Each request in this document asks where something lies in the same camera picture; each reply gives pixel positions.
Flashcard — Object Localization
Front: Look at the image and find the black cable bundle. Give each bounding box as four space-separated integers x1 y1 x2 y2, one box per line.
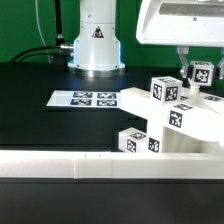
9 43 75 64

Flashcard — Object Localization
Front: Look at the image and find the white tagged cube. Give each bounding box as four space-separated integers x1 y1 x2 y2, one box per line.
150 76 182 104
189 61 214 86

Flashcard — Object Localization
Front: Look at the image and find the white chair seat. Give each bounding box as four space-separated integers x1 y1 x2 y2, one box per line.
147 118 224 153

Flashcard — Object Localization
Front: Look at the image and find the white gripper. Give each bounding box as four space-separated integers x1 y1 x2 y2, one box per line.
136 0 224 80

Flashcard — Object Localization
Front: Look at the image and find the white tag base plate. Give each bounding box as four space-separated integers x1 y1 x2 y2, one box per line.
47 90 120 108

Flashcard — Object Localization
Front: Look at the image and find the thin white cable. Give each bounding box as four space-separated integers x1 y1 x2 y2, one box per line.
34 0 54 64

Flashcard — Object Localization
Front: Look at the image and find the black vertical pole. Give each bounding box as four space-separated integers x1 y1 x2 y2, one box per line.
54 0 64 46

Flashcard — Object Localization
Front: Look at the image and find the white chair back frame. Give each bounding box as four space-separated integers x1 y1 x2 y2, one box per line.
120 87 224 147

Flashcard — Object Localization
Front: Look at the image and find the white U-shaped fence frame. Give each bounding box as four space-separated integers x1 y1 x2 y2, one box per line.
0 147 224 179

